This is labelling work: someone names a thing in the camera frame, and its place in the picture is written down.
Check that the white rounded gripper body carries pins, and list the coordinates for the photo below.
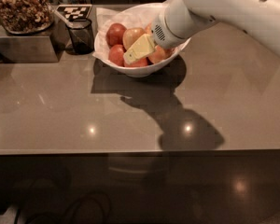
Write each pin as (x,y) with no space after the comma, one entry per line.
(168,32)

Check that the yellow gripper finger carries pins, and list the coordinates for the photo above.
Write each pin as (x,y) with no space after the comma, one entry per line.
(141,48)

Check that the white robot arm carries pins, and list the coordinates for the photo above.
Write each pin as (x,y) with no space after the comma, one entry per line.
(258,18)

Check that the large yellow-red apple front right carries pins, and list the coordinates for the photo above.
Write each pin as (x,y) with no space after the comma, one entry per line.
(160,54)

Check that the red apple front centre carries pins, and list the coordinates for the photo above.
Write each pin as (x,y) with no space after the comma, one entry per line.
(141,63)

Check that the red apple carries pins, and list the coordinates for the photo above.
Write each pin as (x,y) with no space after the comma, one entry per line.
(141,63)
(114,34)
(116,55)

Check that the red-yellow apple back centre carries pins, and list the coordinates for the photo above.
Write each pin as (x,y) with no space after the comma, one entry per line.
(148,29)

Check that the yellow-red apple centre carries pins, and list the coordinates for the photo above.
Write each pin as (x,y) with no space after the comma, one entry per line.
(131,35)

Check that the white ceramic bowl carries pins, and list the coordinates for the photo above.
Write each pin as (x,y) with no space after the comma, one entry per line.
(147,70)

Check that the red apple front left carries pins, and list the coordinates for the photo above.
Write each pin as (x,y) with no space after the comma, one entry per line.
(116,55)

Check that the red apple back left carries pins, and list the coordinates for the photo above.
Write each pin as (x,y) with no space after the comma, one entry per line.
(114,34)

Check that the white paper liner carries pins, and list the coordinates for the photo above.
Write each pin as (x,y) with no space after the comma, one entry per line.
(137,16)

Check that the black mesh cup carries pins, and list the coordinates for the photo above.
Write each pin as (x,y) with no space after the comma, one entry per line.
(81,36)

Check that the black white marker tag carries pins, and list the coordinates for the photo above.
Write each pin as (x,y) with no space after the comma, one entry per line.
(75,12)

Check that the white plastic spoon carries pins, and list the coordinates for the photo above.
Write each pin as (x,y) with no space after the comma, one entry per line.
(64,19)

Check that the glass jar of nuts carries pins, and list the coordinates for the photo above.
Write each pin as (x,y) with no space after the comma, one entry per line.
(23,17)

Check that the stainless steel box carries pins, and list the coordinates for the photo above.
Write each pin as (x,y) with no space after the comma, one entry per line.
(43,47)

